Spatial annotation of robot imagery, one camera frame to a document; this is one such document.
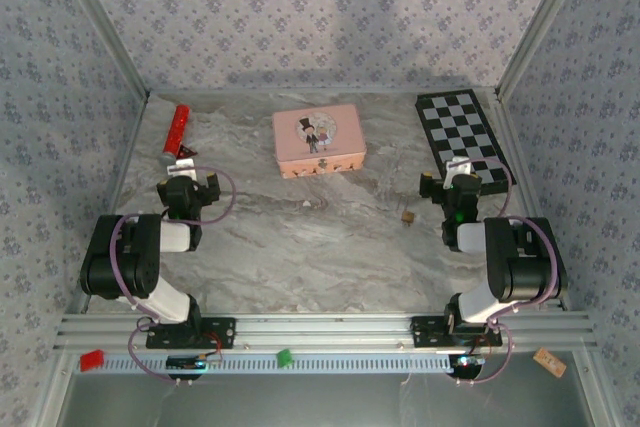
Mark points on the small brass padlock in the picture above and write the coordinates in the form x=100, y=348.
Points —
x=408, y=217

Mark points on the pink tin box with couple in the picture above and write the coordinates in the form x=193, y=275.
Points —
x=320, y=139

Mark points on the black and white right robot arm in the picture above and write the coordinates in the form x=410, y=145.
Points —
x=520, y=262

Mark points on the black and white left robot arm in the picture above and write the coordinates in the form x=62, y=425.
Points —
x=140, y=257

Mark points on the small red triangle piece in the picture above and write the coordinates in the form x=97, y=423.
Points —
x=189, y=152

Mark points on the black and grey chessboard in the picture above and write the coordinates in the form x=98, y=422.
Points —
x=462, y=134

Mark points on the red glitter tube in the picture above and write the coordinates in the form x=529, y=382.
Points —
x=176, y=131

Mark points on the small circuit board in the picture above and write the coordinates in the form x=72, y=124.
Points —
x=466, y=362
x=192, y=361

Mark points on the green plastic tag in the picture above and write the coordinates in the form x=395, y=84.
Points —
x=285, y=357

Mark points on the orange paper tag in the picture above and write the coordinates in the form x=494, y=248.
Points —
x=549, y=362

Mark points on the red plastic tag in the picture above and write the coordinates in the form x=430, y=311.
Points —
x=92, y=360

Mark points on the grey metal lower shelf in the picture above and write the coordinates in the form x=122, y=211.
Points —
x=320, y=402

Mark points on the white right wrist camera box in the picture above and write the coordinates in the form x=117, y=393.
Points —
x=458, y=168

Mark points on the aluminium side rail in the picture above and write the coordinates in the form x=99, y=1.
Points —
x=520, y=167
x=120, y=182

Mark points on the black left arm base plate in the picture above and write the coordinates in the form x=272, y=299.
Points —
x=222, y=332

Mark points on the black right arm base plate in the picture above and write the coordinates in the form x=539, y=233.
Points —
x=427, y=331

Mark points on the aluminium mounting rail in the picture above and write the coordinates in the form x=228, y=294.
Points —
x=325, y=332

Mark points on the aluminium frame post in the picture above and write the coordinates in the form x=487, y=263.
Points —
x=545, y=22
x=100, y=22

